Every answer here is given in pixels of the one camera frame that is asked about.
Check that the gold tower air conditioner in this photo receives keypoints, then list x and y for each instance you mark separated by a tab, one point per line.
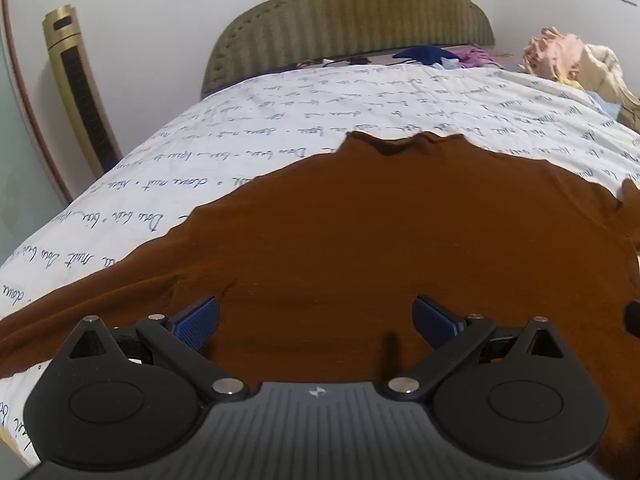
80	85

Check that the cream quilted cloth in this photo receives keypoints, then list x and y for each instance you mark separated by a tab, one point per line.
612	75

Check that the peach cloth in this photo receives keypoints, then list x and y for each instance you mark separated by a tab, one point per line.
557	55

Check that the brown knit sweater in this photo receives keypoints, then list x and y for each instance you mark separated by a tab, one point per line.
325	235

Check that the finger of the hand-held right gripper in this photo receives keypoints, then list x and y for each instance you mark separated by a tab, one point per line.
634	317

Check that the olive upholstered headboard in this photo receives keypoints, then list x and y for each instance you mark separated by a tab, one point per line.
350	10

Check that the purple cloth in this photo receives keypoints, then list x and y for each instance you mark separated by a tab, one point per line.
477	57

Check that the reddish wooden door frame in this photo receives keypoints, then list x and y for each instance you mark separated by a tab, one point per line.
30	110

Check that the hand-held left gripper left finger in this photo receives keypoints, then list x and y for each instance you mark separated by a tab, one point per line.
196	322

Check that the white script-printed bedsheet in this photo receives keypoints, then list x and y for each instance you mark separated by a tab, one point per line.
250	120

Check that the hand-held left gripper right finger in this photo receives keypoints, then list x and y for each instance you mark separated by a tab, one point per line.
434	321

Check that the navy blue cloth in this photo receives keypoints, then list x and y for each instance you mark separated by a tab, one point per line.
422	54

